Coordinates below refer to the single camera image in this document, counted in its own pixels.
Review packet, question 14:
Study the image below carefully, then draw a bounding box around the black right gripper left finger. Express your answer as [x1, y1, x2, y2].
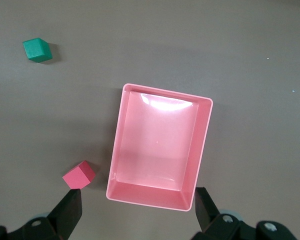
[0, 189, 83, 240]

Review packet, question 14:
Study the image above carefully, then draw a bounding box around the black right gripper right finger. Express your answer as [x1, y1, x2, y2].
[195, 186, 299, 240]

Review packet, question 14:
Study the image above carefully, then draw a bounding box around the red cube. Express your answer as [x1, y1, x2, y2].
[62, 160, 97, 190]

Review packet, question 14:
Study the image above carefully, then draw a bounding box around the pink plastic bin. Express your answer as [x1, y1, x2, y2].
[105, 83, 214, 213]

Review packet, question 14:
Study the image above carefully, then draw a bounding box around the green cube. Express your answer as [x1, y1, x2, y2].
[22, 37, 53, 63]

